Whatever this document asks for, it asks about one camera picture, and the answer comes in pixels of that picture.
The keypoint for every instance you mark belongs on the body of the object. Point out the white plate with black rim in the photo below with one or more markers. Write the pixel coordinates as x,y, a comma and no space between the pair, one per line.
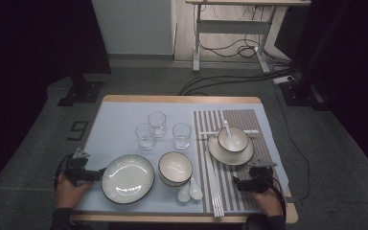
127,179
230,158

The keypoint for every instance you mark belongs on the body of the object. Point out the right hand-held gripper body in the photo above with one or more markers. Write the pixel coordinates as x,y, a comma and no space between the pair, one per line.
260,182

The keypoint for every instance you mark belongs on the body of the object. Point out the white power strip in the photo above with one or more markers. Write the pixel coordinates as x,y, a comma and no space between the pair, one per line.
283,79

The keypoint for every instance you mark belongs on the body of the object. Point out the white bowl with black rim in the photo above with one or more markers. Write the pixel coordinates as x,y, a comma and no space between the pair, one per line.
175,167
241,140

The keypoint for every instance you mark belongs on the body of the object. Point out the striped brown placemat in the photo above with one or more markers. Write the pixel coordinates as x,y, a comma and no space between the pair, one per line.
252,116

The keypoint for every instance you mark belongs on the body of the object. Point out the dark curtain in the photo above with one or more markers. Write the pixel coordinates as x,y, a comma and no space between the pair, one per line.
357,64
28,48

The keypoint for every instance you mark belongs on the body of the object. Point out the white metal frame desk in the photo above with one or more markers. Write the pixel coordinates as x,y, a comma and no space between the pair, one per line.
230,27

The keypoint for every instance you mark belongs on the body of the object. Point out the white ceramic spoon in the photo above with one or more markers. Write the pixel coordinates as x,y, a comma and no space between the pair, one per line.
195,192
230,142
183,195

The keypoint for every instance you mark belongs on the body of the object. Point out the wooden table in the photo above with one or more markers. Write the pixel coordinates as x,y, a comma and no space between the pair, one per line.
172,98

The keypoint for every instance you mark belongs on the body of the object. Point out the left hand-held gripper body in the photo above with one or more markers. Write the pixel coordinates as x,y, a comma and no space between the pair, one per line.
78,172

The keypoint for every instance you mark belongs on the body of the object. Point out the black stand base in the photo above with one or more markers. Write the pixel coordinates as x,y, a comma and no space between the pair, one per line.
81,91

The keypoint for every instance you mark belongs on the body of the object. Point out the person's left hand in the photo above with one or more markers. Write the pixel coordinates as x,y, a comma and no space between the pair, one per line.
66,193

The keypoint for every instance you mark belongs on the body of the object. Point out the clear drinking glass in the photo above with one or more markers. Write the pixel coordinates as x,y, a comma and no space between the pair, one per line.
157,123
145,137
181,135

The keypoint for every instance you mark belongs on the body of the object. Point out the black stand with base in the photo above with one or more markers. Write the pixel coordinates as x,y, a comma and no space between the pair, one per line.
303,92

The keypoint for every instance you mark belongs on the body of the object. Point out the white cabinet panel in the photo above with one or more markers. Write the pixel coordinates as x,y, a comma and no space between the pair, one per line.
134,25

